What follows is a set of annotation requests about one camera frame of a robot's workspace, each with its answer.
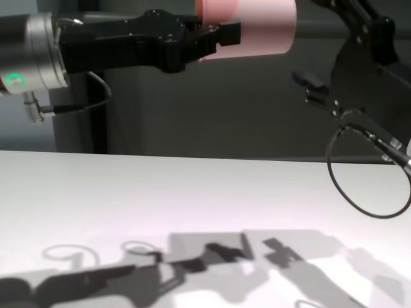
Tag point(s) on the pink plastic cup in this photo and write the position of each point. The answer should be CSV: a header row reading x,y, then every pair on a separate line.
x,y
266,25

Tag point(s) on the thin grey low rail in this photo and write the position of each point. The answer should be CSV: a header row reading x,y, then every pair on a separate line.
x,y
353,159

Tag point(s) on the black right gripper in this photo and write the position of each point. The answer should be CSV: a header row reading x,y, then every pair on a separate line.
x,y
359,70

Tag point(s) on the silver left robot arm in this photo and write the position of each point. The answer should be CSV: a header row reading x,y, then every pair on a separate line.
x,y
38,57

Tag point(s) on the grey vertical frame column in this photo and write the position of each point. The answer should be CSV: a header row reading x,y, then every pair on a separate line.
x,y
64,134

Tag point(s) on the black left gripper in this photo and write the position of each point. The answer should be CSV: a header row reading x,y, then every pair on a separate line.
x,y
128,41

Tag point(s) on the black vertical post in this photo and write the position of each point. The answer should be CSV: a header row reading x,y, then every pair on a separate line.
x,y
96,128

